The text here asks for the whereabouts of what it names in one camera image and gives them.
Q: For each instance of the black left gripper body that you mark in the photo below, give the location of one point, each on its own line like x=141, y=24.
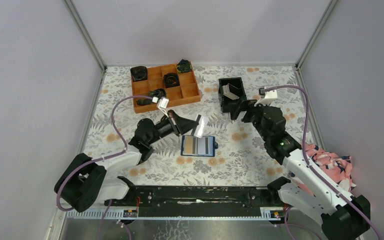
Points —
x=163, y=129

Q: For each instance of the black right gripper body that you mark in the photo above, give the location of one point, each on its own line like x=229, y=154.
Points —
x=262, y=132

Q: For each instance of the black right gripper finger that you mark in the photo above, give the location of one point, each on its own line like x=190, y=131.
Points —
x=253, y=117
x=238, y=106

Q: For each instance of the gold credit card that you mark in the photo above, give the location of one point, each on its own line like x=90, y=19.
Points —
x=189, y=145

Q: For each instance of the blue leather card holder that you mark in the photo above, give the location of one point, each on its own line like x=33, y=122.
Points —
x=214, y=148

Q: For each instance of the black plastic card bin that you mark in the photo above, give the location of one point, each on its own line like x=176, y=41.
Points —
x=225, y=103

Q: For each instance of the white card with black stripe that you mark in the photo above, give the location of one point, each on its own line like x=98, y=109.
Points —
x=204, y=145

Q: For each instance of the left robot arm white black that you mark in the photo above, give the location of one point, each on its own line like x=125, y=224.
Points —
x=87, y=180

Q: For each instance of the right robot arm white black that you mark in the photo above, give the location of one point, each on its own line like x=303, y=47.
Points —
x=341, y=215

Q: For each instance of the stack of cards in bin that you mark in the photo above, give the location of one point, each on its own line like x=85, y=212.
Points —
x=231, y=92

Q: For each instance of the floral table mat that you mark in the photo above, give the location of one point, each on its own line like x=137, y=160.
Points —
x=240, y=159

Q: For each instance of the orange wooden compartment tray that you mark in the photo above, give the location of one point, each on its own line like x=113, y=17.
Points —
x=188, y=92

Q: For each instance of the green rolled belt front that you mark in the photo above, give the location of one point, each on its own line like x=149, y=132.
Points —
x=157, y=93

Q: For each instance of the black rolled belt centre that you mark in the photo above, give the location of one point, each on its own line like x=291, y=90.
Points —
x=171, y=80

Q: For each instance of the black rolled belt top-left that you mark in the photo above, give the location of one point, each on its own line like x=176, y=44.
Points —
x=139, y=73

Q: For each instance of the green rolled belt top-right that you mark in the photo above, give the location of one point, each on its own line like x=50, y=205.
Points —
x=184, y=66

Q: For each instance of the pink patterned cloth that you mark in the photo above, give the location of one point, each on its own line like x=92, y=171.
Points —
x=338, y=168

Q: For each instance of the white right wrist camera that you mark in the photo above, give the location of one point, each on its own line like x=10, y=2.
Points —
x=267, y=96

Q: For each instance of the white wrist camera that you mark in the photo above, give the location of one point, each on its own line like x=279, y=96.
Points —
x=267, y=96
x=161, y=104

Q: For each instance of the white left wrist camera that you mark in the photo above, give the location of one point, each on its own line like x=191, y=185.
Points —
x=161, y=104

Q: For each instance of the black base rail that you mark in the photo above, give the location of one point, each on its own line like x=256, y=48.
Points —
x=198, y=201

